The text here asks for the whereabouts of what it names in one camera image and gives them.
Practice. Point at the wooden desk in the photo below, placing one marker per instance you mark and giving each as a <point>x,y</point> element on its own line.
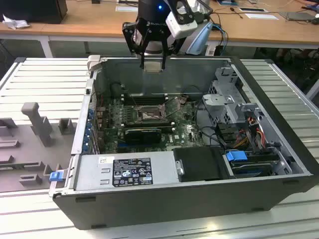
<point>87,27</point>

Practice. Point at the pale blue teach pendant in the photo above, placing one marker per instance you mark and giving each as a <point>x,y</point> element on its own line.
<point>203,37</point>

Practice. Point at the silver CPU chip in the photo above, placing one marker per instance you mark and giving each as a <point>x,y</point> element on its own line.
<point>153,67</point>

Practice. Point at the blue folder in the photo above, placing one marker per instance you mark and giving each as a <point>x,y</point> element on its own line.
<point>228,2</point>

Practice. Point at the silver metal drive cage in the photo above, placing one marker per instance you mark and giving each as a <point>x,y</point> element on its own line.
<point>216,99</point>

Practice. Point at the black and silver PC case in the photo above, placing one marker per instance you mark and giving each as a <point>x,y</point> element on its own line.
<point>174,204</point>

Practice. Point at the black plastic shroud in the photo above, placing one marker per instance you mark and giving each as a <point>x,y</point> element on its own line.
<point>199,164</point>

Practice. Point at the crumpled white paper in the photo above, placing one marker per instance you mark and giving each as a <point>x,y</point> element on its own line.
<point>15,23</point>

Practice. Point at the RAM slot with white clips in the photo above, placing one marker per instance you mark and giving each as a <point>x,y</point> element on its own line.
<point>167,130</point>
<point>139,96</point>
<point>139,101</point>
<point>147,124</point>

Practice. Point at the black RAM slot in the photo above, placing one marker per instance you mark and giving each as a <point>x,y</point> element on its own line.
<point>149,103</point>
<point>147,122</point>
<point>164,127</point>
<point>139,98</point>

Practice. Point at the round coin battery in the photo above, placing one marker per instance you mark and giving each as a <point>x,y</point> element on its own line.
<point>184,99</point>

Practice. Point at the green motherboard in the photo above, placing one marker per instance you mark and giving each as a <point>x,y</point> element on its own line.
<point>184,129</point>

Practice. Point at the silver power supply unit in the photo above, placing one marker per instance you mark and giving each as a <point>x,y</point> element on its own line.
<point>94,179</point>

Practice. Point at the white framed tablet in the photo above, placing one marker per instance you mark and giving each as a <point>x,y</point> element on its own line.
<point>253,10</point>

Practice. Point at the black computer tower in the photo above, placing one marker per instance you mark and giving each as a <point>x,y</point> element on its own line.
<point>32,11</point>

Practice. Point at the grey parts rack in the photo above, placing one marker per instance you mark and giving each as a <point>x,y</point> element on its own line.
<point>25,139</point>

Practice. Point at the hard disk in blue carrier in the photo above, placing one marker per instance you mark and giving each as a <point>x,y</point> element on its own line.
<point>235,156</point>

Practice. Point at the blue plastic latch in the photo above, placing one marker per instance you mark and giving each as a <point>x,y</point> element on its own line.
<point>56,176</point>

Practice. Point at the grey laptop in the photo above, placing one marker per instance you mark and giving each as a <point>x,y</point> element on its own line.
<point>296,16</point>

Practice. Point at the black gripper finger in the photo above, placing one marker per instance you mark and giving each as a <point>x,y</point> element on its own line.
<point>142,59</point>
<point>163,61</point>

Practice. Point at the black graphics card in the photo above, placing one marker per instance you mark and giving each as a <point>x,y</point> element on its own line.
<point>143,136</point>

